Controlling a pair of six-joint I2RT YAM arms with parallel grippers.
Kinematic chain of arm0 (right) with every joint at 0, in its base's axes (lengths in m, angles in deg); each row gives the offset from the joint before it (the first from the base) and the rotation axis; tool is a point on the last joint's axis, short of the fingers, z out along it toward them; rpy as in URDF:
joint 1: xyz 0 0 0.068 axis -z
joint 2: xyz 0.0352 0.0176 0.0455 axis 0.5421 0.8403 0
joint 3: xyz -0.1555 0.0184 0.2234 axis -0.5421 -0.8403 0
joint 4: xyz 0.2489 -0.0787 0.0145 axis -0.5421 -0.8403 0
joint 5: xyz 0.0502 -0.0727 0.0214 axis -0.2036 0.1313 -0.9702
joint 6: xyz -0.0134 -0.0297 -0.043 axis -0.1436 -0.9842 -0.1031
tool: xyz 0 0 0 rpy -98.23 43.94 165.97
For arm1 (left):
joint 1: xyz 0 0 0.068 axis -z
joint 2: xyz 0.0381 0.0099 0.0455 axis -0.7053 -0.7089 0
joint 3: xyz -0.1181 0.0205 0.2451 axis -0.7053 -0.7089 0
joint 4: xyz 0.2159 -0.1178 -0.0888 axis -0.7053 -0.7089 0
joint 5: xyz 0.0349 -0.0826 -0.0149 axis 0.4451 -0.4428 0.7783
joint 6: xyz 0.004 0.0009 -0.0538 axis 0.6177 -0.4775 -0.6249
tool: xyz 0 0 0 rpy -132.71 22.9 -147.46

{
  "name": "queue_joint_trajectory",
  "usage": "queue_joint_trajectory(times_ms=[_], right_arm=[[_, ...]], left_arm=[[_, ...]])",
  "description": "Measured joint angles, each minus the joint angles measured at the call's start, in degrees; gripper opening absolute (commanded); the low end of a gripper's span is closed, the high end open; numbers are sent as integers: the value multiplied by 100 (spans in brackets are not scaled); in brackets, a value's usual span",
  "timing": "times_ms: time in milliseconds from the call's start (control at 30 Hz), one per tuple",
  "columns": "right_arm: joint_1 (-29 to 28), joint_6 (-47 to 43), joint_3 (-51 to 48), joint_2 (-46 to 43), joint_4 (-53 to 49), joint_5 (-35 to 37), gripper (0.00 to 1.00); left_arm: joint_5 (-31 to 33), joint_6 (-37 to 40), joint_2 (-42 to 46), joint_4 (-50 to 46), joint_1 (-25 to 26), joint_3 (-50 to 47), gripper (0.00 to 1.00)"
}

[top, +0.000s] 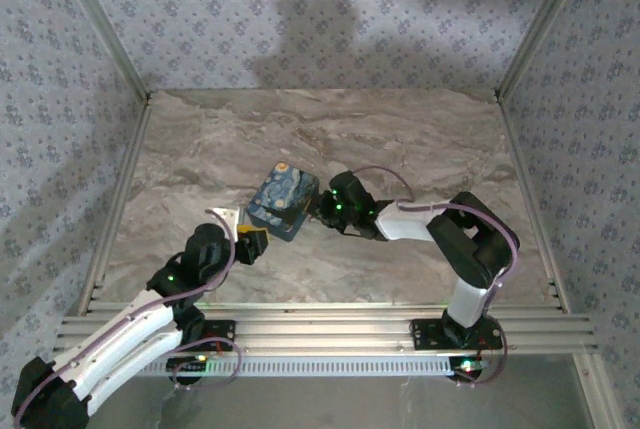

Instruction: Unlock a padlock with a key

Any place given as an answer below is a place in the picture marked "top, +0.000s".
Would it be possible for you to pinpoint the blue starry night painted box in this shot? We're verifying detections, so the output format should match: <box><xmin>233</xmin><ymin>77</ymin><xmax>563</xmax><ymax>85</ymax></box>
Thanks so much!
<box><xmin>245</xmin><ymin>161</ymin><xmax>322</xmax><ymax>244</ymax></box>

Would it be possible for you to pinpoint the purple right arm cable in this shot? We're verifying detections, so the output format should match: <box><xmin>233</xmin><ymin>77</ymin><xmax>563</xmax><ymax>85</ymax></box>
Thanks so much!
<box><xmin>349</xmin><ymin>164</ymin><xmax>521</xmax><ymax>388</ymax></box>

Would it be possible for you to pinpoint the slotted grey cable duct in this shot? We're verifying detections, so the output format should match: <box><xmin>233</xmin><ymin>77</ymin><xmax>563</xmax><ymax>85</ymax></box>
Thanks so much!
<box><xmin>134</xmin><ymin>354</ymin><xmax>482</xmax><ymax>379</ymax></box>

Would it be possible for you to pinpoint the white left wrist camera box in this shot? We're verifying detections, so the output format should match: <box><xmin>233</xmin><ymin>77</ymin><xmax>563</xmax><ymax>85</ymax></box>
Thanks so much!
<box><xmin>206</xmin><ymin>205</ymin><xmax>242</xmax><ymax>240</ymax></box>

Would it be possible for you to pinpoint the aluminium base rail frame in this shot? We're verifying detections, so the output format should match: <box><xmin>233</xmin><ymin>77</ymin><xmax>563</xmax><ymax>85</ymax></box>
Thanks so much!
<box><xmin>55</xmin><ymin>302</ymin><xmax>599</xmax><ymax>356</ymax></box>

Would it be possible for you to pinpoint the aluminium frame leg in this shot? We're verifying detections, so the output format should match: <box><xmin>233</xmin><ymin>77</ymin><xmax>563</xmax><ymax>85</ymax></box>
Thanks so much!
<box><xmin>572</xmin><ymin>352</ymin><xmax>615</xmax><ymax>429</ymax></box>

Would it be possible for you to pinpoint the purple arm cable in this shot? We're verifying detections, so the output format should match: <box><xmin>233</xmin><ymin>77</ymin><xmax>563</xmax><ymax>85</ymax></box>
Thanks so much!
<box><xmin>349</xmin><ymin>164</ymin><xmax>521</xmax><ymax>388</ymax></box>
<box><xmin>10</xmin><ymin>208</ymin><xmax>245</xmax><ymax>428</ymax></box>

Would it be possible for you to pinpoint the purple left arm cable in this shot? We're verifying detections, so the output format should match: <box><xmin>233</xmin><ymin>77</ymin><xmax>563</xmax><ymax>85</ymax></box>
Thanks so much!
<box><xmin>10</xmin><ymin>208</ymin><xmax>245</xmax><ymax>428</ymax></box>

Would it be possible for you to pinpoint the aluminium table side rail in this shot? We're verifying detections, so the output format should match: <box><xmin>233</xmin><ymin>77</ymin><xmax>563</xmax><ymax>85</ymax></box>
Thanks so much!
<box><xmin>497</xmin><ymin>96</ymin><xmax>571</xmax><ymax>315</ymax></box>
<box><xmin>74</xmin><ymin>96</ymin><xmax>154</xmax><ymax>318</ymax></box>

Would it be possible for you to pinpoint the black controller board green LED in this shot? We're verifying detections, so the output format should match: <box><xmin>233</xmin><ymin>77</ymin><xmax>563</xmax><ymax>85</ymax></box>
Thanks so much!
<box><xmin>166</xmin><ymin>356</ymin><xmax>210</xmax><ymax>374</ymax></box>
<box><xmin>448</xmin><ymin>356</ymin><xmax>492</xmax><ymax>381</ymax></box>

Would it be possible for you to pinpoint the aluminium corner post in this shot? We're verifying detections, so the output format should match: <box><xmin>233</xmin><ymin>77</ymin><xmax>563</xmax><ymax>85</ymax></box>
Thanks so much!
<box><xmin>48</xmin><ymin>0</ymin><xmax>152</xmax><ymax>100</ymax></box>
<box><xmin>493</xmin><ymin>0</ymin><xmax>597</xmax><ymax>99</ymax></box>

